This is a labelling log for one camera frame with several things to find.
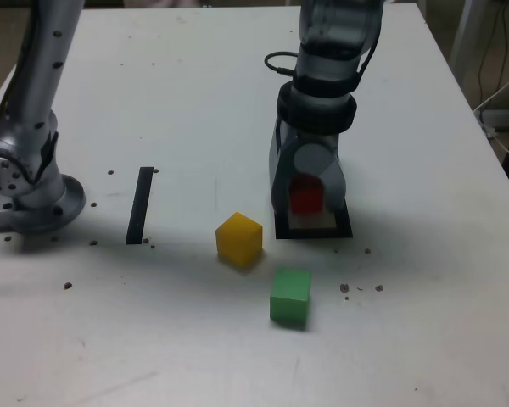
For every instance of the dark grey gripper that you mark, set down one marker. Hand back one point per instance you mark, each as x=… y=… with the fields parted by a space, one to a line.
x=322 y=137

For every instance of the red cube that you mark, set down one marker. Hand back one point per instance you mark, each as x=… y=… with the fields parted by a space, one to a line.
x=306 y=199

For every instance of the yellow cube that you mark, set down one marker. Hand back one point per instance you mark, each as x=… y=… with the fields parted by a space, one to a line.
x=237 y=239

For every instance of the green cube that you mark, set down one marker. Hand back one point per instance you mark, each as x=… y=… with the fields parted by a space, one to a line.
x=289 y=297

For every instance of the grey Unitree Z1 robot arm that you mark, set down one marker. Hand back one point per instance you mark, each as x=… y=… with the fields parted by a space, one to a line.
x=34 y=127

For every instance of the black tape square outline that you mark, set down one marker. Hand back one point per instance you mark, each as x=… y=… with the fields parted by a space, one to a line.
x=314 y=234

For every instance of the black tape strip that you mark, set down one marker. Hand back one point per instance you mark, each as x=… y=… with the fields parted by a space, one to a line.
x=136 y=212

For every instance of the white metal post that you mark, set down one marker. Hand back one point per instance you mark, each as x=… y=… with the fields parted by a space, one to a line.
x=464 y=42

